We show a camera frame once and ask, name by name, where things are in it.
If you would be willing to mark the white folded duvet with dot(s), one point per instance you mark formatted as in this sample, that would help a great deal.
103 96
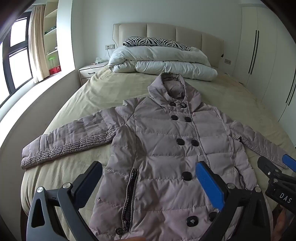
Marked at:
161 61

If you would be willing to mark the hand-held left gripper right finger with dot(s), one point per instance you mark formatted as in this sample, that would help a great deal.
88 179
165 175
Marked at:
208 183

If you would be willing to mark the mauve padded jacket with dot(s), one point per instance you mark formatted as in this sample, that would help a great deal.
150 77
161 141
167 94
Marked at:
166 148

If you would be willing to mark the small white bedside device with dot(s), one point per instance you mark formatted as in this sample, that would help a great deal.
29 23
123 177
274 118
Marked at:
100 60

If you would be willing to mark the red box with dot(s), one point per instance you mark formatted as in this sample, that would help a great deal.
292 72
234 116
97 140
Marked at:
55 70

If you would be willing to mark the white nightstand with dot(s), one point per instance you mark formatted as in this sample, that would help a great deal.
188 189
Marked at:
89 71

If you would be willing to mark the white wardrobe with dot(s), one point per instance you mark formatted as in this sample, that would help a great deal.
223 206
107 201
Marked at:
268 53

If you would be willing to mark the person's right hand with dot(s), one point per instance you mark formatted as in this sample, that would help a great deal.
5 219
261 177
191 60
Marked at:
281 222

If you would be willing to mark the green plastic container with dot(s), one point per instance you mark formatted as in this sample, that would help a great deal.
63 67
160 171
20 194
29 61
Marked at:
52 60

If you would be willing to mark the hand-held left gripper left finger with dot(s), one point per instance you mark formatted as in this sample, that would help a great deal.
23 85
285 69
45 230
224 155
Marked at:
88 183

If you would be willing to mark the wall socket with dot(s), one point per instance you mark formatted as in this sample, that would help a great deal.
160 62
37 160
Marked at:
109 46
227 61

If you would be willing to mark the bed with beige sheet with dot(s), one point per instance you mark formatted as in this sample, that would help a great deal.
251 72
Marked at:
104 97

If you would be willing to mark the black framed window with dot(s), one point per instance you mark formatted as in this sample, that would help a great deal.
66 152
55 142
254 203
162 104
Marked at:
17 64

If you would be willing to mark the zebra print pillow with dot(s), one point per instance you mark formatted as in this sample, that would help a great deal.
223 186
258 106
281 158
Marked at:
152 41

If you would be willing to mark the white wall shelf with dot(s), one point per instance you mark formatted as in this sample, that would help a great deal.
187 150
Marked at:
52 37

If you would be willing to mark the beige curtain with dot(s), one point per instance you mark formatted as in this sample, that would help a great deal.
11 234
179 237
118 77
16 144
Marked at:
39 46

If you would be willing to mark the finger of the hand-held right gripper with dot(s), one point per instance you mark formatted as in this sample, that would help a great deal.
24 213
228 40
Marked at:
268 166
289 161

